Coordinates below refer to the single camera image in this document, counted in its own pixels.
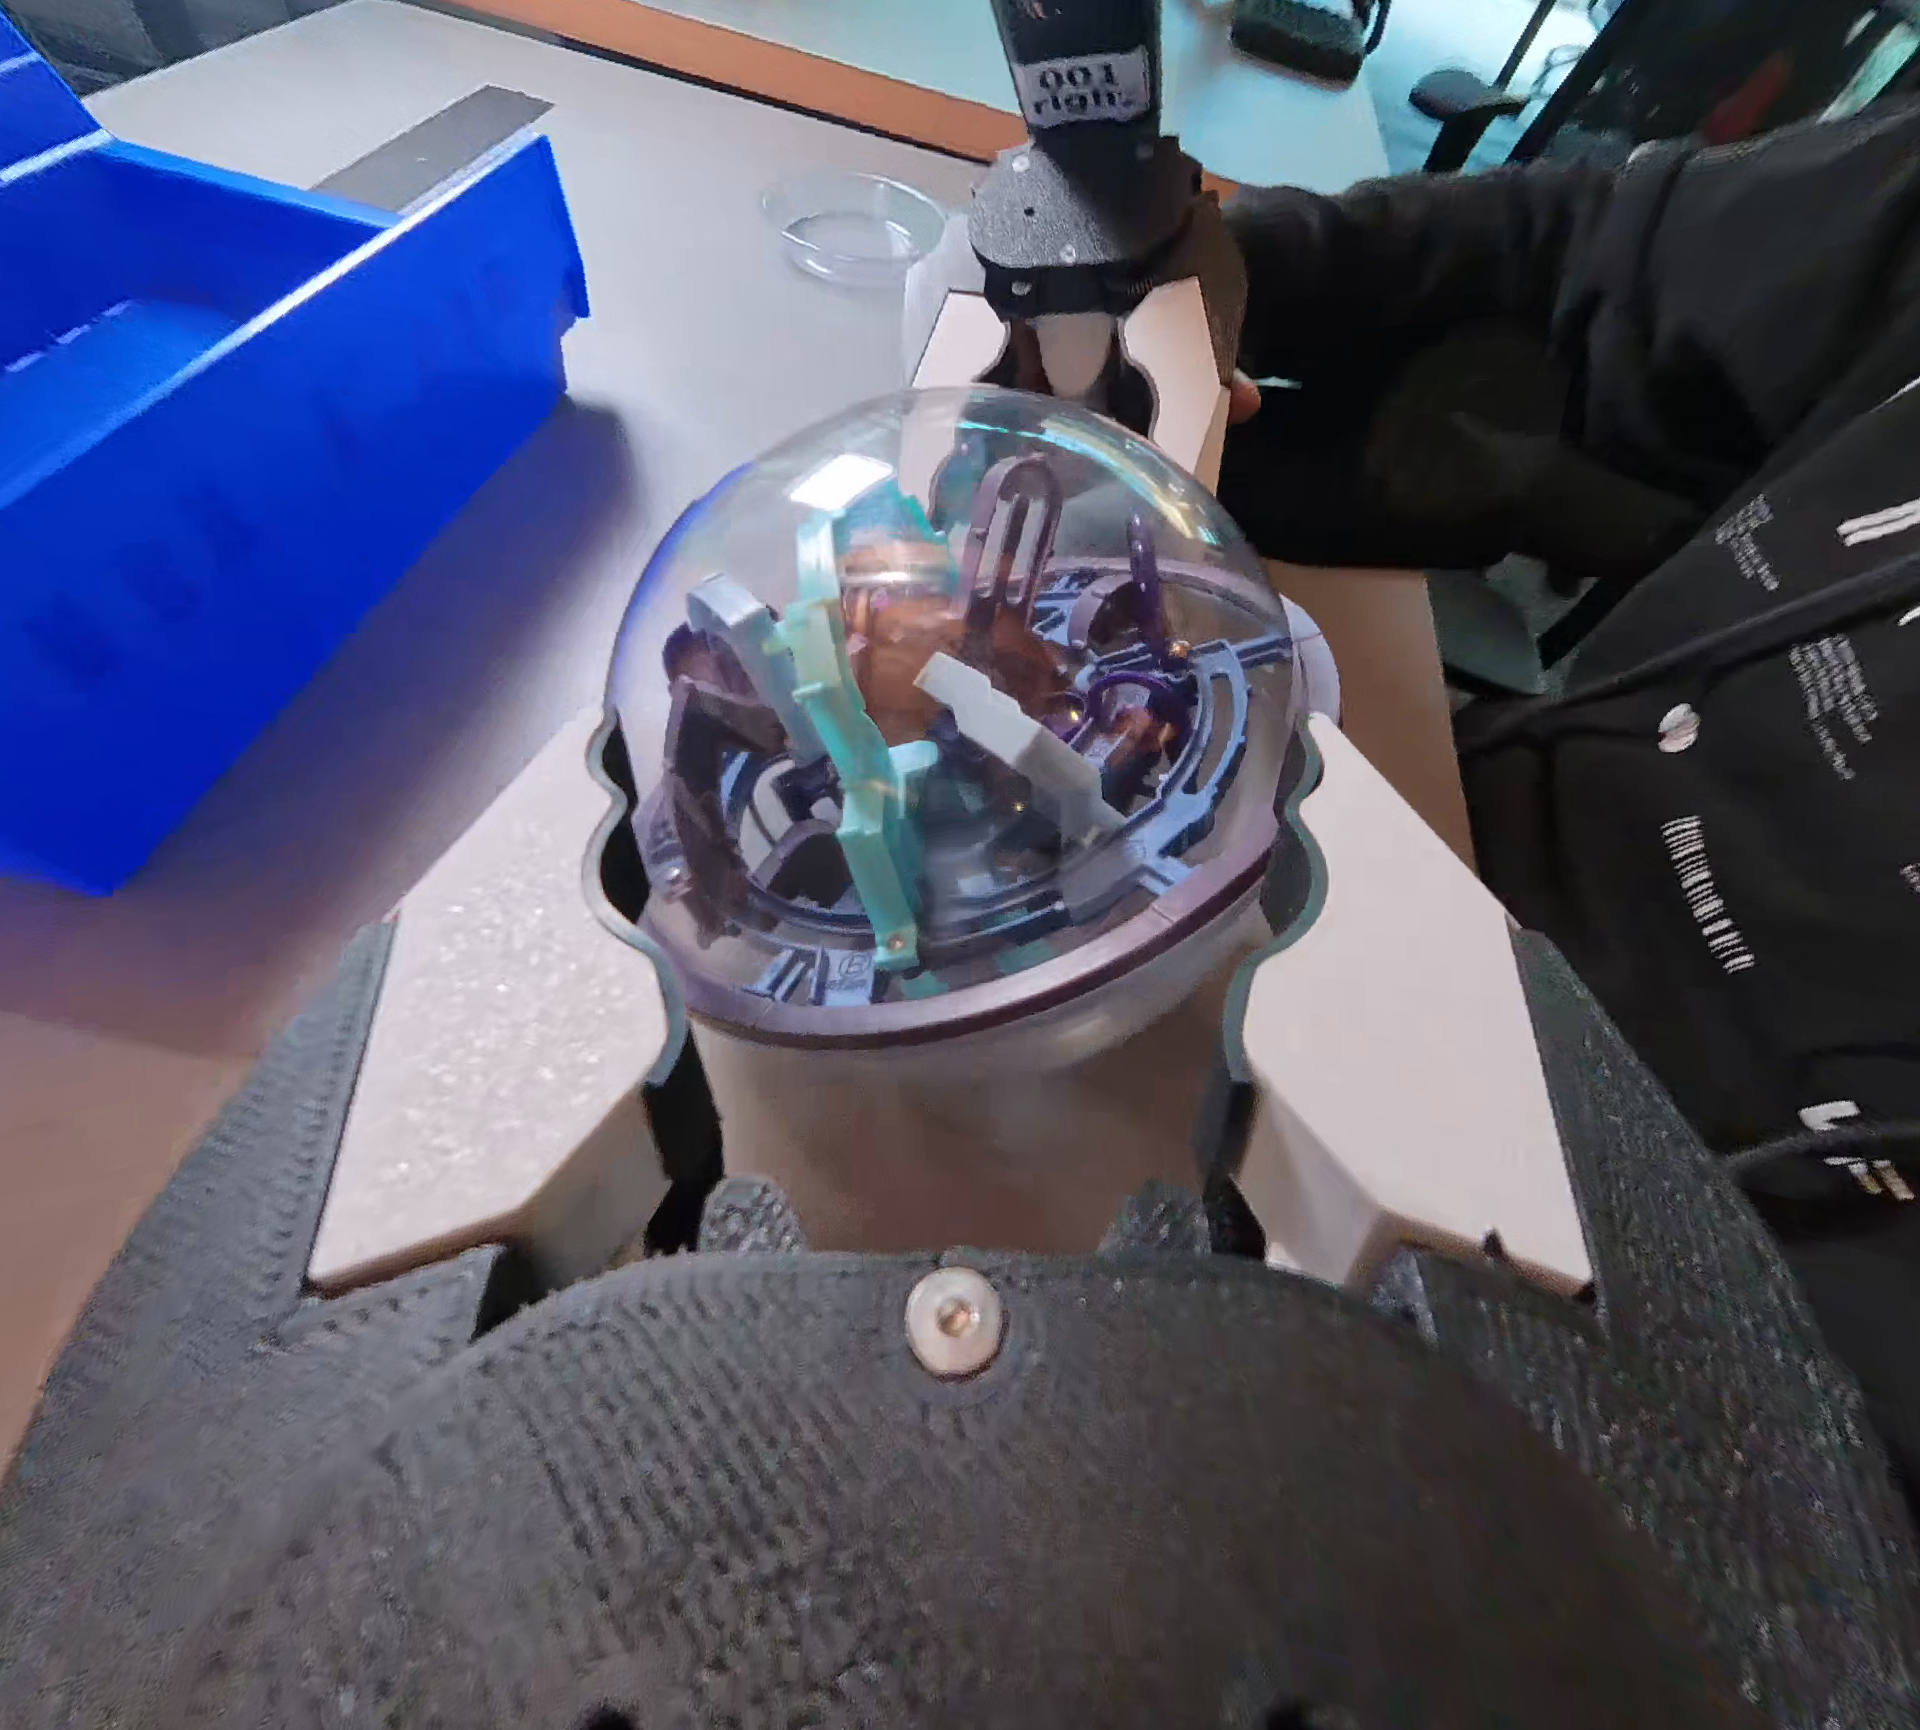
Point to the dark tape strip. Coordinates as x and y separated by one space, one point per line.
437 147

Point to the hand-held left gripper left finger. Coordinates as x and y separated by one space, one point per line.
481 1071

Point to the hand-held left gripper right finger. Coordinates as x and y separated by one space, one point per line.
1410 1071

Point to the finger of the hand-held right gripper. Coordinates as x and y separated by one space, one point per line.
960 345
1177 381

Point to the black mesh pad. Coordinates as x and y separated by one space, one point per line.
1300 36

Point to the blue plastic bin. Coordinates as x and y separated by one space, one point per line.
241 500

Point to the clear plastic dish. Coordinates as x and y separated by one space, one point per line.
857 230

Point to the clear plastic maze ball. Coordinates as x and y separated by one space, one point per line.
960 741

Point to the person's right forearm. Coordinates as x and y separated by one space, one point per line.
1560 321

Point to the black printed hoodie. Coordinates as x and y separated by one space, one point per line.
1711 860

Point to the person's right hand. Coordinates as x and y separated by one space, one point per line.
1236 351

